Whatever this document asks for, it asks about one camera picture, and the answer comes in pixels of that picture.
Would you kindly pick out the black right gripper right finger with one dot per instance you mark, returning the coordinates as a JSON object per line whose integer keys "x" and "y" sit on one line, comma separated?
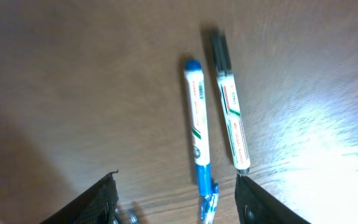
{"x": 255, "y": 205}

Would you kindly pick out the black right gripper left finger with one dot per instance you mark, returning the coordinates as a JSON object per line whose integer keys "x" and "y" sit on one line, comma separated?
{"x": 97, "y": 205}

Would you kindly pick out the black ballpoint pen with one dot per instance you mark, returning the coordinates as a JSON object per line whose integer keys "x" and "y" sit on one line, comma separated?
{"x": 132, "y": 216}

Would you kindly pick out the blue ballpoint pen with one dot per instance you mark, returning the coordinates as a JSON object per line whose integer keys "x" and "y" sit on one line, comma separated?
{"x": 209, "y": 205}

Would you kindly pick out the blue whiteboard marker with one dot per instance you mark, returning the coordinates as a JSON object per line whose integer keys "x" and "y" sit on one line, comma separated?
{"x": 194, "y": 79}

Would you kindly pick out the black whiteboard marker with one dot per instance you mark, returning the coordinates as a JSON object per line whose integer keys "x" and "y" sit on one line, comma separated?
{"x": 230, "y": 102}

